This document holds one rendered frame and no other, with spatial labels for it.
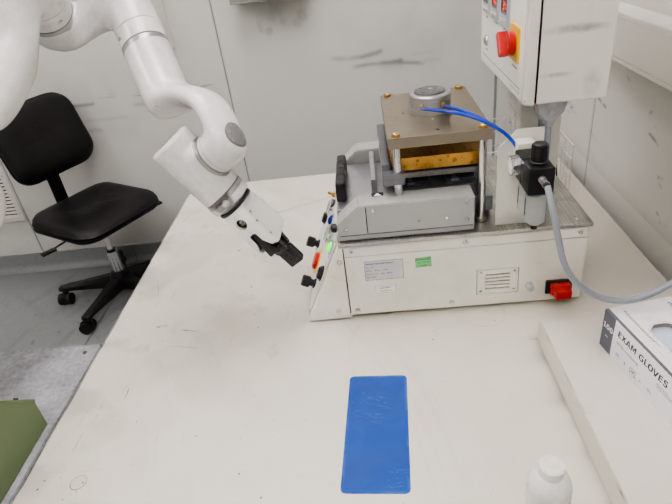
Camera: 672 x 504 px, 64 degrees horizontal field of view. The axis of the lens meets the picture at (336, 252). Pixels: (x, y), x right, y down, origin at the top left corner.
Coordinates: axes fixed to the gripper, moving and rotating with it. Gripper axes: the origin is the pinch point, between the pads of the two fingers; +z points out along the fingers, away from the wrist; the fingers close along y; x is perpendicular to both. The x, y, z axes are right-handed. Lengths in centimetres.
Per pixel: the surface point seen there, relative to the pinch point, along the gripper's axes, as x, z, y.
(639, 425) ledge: -37, 37, -39
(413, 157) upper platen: -30.5, 0.3, 1.7
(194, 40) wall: 34, -46, 156
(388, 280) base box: -12.7, 14.6, -5.1
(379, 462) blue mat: -4.4, 19.6, -39.2
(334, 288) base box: -3.5, 9.2, -5.1
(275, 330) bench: 11.8, 8.3, -6.6
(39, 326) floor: 168, -10, 102
